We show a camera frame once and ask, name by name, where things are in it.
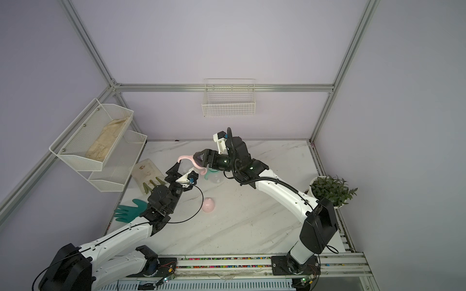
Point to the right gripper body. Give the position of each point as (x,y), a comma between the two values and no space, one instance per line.
(221,162)

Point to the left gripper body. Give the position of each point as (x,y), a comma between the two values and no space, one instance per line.
(176,189)

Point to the clear baby bottle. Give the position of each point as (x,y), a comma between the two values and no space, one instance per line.
(215,178)
(186,167)

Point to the pink bottle cap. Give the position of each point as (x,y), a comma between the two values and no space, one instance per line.
(208,205)

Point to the clear baby bottle front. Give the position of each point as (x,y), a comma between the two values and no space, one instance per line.
(215,178)

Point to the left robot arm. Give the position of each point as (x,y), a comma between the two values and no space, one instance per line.
(117,255)

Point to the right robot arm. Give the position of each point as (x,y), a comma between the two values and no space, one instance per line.
(318,217)

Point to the beige glove on table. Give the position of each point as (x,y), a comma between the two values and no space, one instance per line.
(147,176)

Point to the white mesh lower shelf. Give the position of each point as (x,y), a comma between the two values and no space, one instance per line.
(118,169)

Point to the white mesh shelf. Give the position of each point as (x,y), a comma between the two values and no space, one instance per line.
(76,146)
(118,169)

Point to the green rubber glove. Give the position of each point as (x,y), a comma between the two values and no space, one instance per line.
(126,214)

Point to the beige cloth glove in shelf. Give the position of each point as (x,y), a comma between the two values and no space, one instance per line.
(100,149)

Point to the white mesh upper shelf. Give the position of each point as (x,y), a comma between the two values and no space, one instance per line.
(76,146)

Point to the potted green plant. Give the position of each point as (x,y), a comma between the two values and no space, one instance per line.
(334,189)

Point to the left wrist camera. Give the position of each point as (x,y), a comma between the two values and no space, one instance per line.
(188,179)

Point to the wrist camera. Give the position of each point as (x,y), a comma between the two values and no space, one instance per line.
(220,139)
(188,179)

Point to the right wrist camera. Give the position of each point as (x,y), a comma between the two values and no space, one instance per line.
(220,139)

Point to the white wire wall basket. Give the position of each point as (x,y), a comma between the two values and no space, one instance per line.
(229,97)

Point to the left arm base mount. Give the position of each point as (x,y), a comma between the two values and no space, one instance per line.
(161,268)

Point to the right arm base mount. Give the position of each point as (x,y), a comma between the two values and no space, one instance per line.
(287,265)

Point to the aluminium front rail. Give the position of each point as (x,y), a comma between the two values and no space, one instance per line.
(226,267)

